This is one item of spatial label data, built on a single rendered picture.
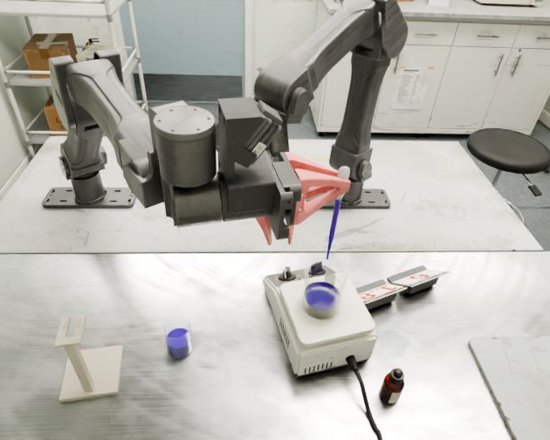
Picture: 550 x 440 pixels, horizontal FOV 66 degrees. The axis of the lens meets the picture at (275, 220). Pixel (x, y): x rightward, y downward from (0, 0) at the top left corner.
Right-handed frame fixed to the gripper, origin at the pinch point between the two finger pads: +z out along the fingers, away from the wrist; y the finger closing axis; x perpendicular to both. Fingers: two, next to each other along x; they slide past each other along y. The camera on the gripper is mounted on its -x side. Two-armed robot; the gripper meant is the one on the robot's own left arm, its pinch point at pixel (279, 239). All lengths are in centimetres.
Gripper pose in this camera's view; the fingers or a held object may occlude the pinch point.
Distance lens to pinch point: 72.4
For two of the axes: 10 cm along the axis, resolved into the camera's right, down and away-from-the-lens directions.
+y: 9.8, -0.4, -2.1
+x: 2.0, -1.9, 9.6
